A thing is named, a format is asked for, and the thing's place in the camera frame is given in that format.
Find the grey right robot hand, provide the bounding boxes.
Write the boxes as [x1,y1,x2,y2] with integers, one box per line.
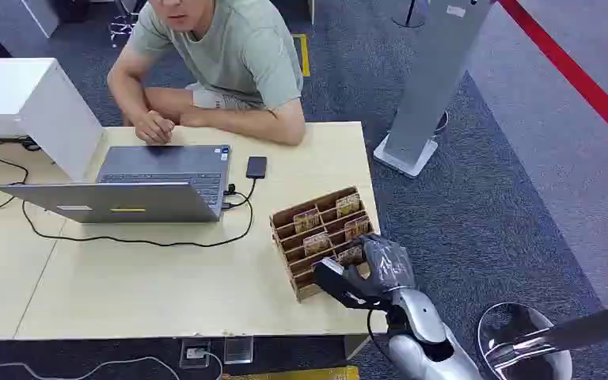
[342,234,416,304]

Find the printed card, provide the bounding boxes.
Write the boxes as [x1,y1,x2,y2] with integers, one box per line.
[302,231,333,258]
[336,245,364,267]
[344,215,371,242]
[292,207,321,235]
[335,192,362,219]

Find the wooden card box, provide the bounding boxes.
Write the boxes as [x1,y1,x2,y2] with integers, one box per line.
[269,185,379,303]

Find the yellow floor board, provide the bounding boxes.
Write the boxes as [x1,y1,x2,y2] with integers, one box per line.
[222,365,361,380]

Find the black smartphone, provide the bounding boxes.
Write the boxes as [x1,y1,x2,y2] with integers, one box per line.
[245,155,268,181]

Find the clear floor plate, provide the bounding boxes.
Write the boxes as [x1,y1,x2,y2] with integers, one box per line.
[222,336,255,366]

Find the grey kiosk stand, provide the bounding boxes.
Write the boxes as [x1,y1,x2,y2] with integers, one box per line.
[372,0,494,179]

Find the floor power socket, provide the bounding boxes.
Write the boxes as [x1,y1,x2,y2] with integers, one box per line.
[179,340,212,370]

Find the pale desk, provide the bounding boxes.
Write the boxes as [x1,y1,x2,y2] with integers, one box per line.
[0,121,389,342]

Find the grey laptop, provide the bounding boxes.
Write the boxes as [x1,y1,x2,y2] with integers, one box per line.
[0,144,232,225]

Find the black round stand base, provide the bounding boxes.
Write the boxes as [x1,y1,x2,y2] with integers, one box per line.
[390,0,432,29]

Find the person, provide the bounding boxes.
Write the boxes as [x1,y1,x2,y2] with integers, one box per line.
[106,0,307,147]

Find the red barrier belt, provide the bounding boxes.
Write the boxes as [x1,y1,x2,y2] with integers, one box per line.
[496,0,608,158]

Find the person's right hand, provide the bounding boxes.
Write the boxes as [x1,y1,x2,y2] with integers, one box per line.
[132,109,177,146]

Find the chrome chair base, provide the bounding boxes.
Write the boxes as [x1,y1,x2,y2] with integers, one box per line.
[108,0,143,48]

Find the white cabinet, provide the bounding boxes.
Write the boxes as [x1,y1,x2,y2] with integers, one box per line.
[0,57,105,183]

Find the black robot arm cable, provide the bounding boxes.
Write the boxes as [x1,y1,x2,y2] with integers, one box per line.
[366,308,392,364]

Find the short black phone cable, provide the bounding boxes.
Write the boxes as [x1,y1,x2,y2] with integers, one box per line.
[222,178,258,211]

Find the long black power cable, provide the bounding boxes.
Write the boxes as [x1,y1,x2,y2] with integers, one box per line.
[0,157,255,249]

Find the white floor cable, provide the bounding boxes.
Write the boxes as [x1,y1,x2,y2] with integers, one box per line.
[0,351,224,380]

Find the black cable bundle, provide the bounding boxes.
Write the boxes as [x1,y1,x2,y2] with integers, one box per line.
[0,135,42,153]

